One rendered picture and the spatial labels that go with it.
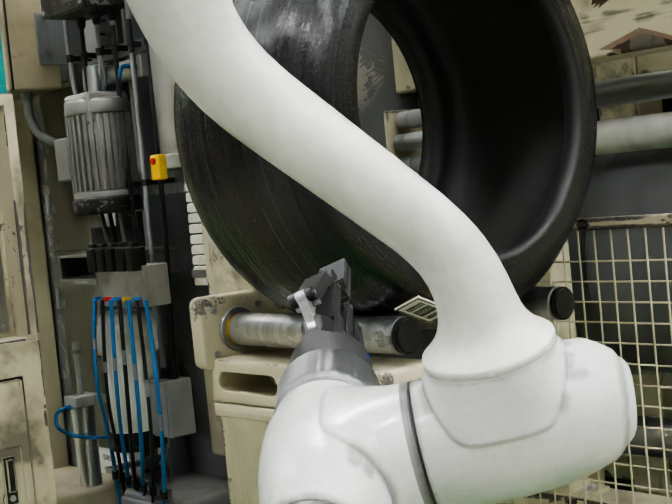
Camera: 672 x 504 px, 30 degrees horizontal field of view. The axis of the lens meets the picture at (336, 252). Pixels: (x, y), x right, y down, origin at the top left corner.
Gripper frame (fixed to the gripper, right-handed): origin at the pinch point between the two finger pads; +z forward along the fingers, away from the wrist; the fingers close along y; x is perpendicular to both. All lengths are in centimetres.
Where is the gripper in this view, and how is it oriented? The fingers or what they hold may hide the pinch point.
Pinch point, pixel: (334, 284)
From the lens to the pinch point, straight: 127.0
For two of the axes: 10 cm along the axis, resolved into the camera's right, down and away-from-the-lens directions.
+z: 0.2, -4.2, 9.1
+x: 8.8, -4.1, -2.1
